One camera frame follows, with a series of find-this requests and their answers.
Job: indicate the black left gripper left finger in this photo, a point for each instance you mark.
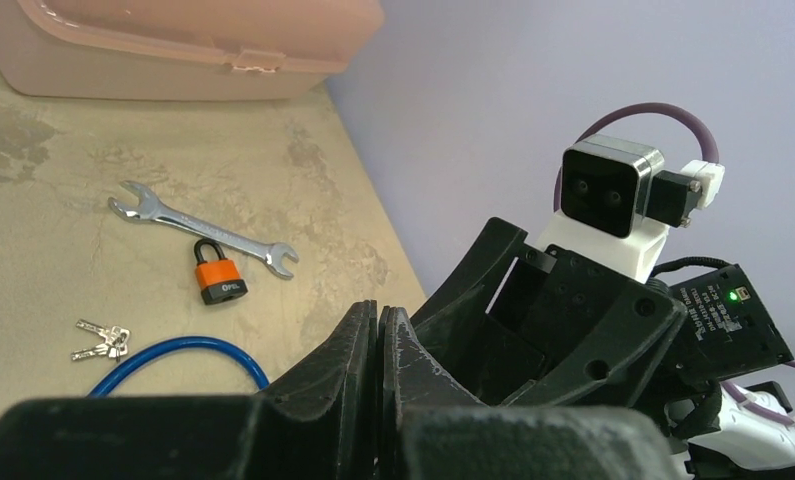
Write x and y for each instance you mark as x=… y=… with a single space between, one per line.
x=316 y=421

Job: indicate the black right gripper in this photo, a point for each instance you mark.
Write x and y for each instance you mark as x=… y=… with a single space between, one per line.
x=575 y=332

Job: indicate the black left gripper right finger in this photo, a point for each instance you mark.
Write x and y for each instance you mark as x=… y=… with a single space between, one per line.
x=433 y=428

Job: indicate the orange black padlock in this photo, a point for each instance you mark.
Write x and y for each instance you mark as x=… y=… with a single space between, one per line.
x=219 y=280

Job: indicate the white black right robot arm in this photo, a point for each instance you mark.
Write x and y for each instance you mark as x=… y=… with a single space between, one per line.
x=744 y=432

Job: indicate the silver key bunch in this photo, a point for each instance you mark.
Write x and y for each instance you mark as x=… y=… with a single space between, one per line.
x=113 y=342

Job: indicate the large chrome open-end wrench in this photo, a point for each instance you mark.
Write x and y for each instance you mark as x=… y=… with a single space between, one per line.
x=150 y=208

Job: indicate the pink plastic toolbox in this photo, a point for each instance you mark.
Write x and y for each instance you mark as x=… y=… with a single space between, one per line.
x=180 y=50

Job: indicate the blue cable lock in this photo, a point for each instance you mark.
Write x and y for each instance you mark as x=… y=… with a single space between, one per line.
x=184 y=352

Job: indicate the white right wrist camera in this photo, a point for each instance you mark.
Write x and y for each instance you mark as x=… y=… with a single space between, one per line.
x=618 y=202

